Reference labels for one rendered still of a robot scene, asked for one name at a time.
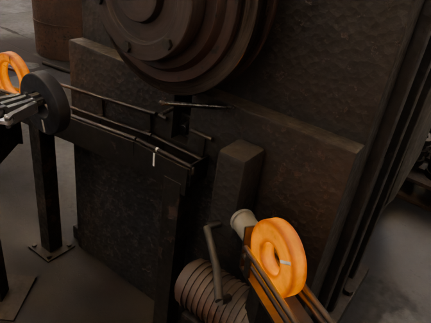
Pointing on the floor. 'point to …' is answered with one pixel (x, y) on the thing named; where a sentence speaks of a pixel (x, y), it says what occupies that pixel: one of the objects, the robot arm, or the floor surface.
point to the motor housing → (204, 289)
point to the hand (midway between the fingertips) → (43, 97)
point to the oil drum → (56, 26)
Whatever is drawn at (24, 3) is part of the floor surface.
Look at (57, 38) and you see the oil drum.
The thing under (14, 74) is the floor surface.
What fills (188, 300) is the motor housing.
